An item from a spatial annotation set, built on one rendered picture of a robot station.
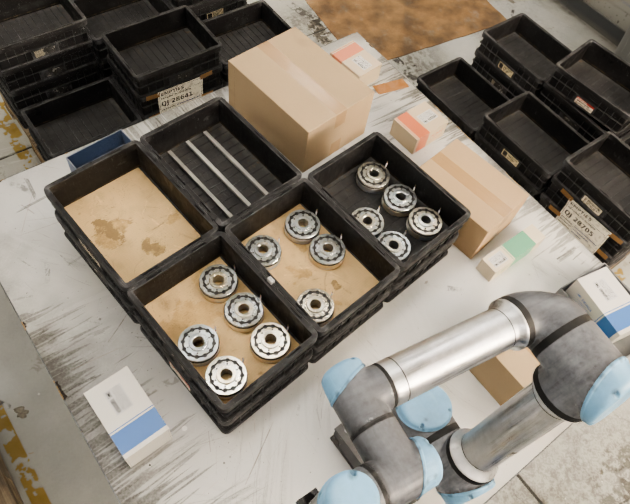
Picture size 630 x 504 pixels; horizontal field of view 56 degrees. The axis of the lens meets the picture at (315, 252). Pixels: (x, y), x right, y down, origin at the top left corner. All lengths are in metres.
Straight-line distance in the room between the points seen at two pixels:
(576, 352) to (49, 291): 1.39
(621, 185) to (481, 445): 1.70
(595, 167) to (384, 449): 2.05
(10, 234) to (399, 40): 2.53
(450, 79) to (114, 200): 1.92
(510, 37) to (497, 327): 2.49
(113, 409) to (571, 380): 1.05
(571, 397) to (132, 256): 1.16
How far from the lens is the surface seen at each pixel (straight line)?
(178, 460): 1.62
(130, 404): 1.58
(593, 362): 1.07
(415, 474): 0.89
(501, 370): 1.68
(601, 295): 1.98
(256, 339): 1.54
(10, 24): 3.01
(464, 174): 1.96
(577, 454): 2.67
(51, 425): 2.46
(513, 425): 1.20
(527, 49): 3.35
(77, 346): 1.77
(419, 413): 1.35
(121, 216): 1.79
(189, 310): 1.62
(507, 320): 1.05
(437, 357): 0.97
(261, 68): 2.08
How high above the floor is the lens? 2.28
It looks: 58 degrees down
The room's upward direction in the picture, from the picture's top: 12 degrees clockwise
